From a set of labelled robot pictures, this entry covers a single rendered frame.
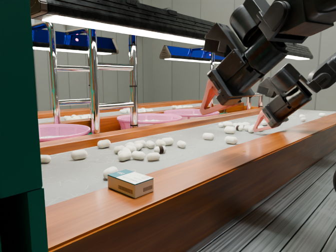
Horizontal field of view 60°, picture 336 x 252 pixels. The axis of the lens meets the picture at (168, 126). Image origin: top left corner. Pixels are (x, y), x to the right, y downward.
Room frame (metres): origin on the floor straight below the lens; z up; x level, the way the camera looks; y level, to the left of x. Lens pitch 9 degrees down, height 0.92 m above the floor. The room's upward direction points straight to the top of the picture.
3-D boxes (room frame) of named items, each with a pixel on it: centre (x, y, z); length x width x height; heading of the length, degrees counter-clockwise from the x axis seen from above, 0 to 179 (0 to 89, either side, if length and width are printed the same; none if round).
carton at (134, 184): (0.40, 0.05, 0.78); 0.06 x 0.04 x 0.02; 48
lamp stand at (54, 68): (1.13, 0.40, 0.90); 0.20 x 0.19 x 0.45; 138
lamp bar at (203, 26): (0.80, 0.05, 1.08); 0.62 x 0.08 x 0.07; 138
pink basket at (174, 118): (1.19, 0.08, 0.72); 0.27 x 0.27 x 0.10
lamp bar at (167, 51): (1.90, -0.19, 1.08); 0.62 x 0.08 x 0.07; 138
